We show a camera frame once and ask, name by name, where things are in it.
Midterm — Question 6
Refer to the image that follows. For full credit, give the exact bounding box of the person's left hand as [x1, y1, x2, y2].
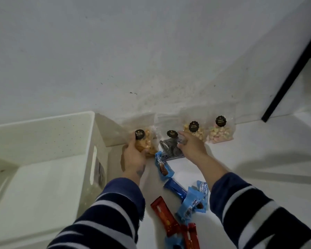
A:
[122, 133, 149, 177]

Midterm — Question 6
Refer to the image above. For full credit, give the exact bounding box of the person's right hand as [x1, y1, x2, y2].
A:
[176, 131, 208, 164]

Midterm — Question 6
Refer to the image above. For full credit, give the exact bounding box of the clear bag of orange crackers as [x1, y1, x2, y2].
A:
[121, 113, 159, 158]

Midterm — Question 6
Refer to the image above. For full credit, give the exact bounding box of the clear bag of striped candies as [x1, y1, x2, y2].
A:
[155, 114, 186, 162]

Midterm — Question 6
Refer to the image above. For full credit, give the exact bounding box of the person's right forearm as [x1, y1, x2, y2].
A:
[196, 152, 311, 249]

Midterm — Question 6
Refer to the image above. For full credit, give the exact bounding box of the person's left forearm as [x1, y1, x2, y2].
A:
[47, 167, 146, 249]

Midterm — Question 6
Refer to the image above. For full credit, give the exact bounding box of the clear bag of yellow snacks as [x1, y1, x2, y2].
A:
[180, 106, 209, 143]

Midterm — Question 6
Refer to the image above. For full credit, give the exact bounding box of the light blue snack packet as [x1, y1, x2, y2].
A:
[175, 186, 207, 226]
[164, 236, 185, 249]
[155, 151, 176, 182]
[196, 180, 210, 211]

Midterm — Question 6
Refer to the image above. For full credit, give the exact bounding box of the clear bag of pink marshmallows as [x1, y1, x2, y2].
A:
[206, 103, 236, 144]

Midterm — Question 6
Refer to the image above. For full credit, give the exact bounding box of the dark blue snack bar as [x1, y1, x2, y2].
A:
[163, 177, 189, 201]

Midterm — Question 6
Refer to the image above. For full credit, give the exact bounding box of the red snack bar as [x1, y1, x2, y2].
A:
[180, 223, 201, 249]
[150, 196, 182, 238]

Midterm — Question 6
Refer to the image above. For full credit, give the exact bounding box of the white plastic storage bin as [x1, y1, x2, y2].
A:
[0, 111, 112, 249]

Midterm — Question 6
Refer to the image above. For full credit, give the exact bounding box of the black table leg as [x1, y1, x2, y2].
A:
[261, 30, 311, 123]

